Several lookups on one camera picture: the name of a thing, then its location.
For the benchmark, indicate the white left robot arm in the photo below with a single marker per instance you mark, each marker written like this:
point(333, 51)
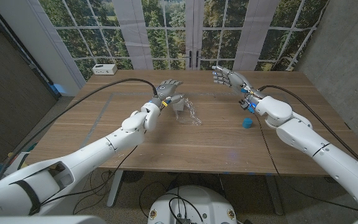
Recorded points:
point(73, 161)

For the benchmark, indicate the white printed floor mat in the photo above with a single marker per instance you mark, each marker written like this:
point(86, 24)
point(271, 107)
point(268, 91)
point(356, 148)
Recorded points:
point(17, 161)

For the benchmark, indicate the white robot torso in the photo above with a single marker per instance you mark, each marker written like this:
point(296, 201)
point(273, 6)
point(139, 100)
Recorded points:
point(194, 205)

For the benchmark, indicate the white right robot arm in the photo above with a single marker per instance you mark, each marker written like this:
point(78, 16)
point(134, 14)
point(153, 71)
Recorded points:
point(322, 152)

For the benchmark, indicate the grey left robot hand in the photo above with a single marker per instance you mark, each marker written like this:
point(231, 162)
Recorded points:
point(166, 90)

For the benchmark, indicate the blue cylinder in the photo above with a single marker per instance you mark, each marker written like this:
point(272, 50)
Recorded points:
point(247, 123)

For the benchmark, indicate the clear plastic wrap sheet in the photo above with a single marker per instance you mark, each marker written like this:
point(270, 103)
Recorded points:
point(190, 115)

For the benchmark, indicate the small white box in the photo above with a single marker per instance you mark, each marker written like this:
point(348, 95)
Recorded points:
point(179, 107)

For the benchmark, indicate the blue tape piece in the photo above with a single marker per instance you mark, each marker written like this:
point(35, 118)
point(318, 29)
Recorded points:
point(57, 88)

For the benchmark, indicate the dark round floor object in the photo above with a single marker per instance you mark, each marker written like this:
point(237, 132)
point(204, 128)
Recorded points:
point(132, 176)

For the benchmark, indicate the orange floor toy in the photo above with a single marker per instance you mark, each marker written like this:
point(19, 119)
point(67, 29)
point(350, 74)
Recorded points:
point(10, 154)

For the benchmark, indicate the grey table leg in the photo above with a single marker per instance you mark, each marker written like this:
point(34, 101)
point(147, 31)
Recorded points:
point(274, 196)
point(114, 189)

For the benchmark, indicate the printed forest window backdrop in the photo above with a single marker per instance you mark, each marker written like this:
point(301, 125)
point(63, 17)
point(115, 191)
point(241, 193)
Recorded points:
point(228, 31)

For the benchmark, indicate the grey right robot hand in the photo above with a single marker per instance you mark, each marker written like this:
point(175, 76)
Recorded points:
point(235, 81)

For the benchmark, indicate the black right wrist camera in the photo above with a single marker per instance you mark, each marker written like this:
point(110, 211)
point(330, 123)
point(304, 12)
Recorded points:
point(244, 104)

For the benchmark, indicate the dark wall rail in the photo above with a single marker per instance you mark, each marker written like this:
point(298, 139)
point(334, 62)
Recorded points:
point(33, 63)

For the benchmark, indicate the white power strip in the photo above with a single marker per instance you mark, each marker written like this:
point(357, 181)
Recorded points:
point(104, 69)

